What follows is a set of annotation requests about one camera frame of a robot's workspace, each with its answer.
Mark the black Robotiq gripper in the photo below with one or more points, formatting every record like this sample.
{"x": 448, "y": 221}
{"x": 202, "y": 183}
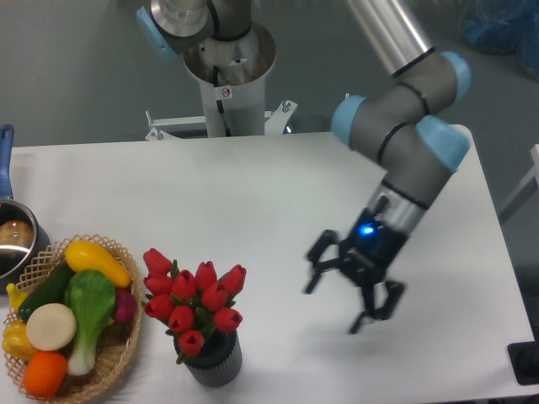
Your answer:
{"x": 370, "y": 252}

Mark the red tulip bouquet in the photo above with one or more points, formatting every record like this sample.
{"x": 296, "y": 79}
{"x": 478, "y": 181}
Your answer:
{"x": 196, "y": 307}

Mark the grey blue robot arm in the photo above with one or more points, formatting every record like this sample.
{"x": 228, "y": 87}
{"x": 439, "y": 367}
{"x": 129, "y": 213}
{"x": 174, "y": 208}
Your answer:
{"x": 399, "y": 131}

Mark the dark grey ribbed vase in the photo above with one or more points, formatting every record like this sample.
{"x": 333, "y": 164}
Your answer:
{"x": 219, "y": 362}

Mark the black device at table edge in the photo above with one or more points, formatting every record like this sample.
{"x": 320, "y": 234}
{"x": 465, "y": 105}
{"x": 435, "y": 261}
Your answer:
{"x": 524, "y": 362}

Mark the purple red radish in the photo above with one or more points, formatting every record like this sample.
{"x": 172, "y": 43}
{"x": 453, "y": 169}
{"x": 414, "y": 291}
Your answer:
{"x": 125, "y": 306}

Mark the blue plastic bag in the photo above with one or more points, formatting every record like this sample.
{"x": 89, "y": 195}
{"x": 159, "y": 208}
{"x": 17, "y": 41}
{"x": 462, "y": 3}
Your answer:
{"x": 503, "y": 27}

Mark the green bok choy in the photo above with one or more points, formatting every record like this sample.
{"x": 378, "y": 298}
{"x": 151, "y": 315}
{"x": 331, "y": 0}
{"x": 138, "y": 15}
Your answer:
{"x": 91, "y": 297}

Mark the yellow squash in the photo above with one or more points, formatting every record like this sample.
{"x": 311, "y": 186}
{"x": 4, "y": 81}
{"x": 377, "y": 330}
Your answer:
{"x": 84, "y": 255}

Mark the woven wicker basket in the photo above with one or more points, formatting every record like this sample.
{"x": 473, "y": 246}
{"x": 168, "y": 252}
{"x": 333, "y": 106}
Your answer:
{"x": 116, "y": 346}

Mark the dark green cucumber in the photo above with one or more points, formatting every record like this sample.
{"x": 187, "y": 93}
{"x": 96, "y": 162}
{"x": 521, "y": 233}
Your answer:
{"x": 50, "y": 290}

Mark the cream round bun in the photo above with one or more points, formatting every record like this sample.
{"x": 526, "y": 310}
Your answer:
{"x": 51, "y": 327}

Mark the orange fruit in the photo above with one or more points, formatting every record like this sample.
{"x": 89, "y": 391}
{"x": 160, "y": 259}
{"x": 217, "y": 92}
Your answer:
{"x": 44, "y": 374}

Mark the yellow banana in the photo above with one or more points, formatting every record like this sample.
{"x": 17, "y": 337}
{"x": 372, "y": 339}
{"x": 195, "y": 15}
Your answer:
{"x": 16, "y": 297}

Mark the yellow bell pepper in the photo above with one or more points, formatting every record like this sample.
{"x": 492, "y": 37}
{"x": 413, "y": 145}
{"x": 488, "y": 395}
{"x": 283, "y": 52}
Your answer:
{"x": 16, "y": 342}

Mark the white frame right edge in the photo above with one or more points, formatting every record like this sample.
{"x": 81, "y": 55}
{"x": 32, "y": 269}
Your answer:
{"x": 524, "y": 189}

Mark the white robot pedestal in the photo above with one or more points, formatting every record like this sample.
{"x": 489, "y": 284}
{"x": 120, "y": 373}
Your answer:
{"x": 232, "y": 81}

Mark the blue handled saucepan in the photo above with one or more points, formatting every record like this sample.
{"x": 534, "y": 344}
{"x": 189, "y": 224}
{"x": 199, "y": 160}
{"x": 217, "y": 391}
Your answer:
{"x": 22, "y": 236}

